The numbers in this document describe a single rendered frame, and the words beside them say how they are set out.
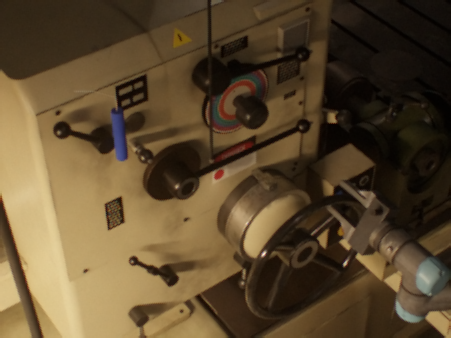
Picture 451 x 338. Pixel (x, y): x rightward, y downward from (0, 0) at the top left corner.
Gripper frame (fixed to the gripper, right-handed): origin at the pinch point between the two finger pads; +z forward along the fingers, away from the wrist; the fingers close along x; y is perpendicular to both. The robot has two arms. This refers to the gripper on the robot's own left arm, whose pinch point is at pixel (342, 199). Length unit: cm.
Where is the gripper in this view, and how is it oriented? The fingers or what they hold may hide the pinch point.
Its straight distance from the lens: 201.2
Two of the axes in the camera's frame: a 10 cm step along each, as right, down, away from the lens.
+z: -5.8, -5.6, 5.9
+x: -4.2, 8.3, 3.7
